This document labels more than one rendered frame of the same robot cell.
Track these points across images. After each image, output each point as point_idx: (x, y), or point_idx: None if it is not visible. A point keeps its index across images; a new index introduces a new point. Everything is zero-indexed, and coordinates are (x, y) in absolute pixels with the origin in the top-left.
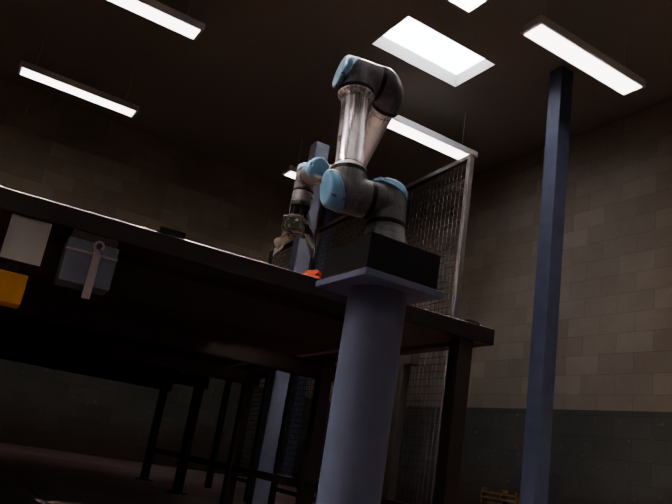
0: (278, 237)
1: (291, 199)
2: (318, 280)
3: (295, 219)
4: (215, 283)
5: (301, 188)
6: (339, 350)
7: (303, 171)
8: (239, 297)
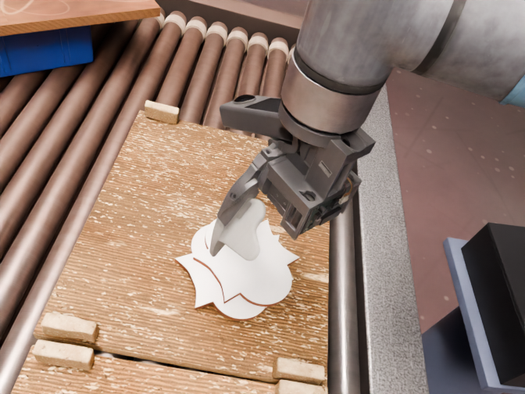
0: (258, 243)
1: (318, 127)
2: (497, 388)
3: (341, 202)
4: None
5: (381, 86)
6: (464, 392)
7: (486, 73)
8: None
